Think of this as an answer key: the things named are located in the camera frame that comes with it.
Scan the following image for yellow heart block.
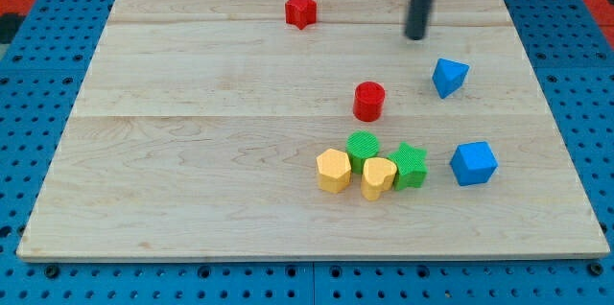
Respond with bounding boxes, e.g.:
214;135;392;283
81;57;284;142
361;157;397;201

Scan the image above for red cylinder block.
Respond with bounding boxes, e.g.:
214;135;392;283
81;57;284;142
353;82;386;122

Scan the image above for light wooden board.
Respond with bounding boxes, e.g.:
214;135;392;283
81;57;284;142
16;0;609;263

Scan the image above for blue triangle block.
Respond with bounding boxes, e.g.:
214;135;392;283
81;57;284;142
432;59;470;99

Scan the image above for red star block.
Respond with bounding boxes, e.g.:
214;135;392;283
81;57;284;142
285;0;318;30

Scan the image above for yellow hexagon block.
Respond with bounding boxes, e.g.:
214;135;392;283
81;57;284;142
316;149;351;194

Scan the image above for blue cube block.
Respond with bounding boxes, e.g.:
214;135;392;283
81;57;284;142
450;141;499;186

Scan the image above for green star block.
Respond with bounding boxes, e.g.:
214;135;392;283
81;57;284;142
388;142;428;191

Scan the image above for green cylinder block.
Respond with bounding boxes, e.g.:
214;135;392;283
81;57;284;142
346;130;380;175

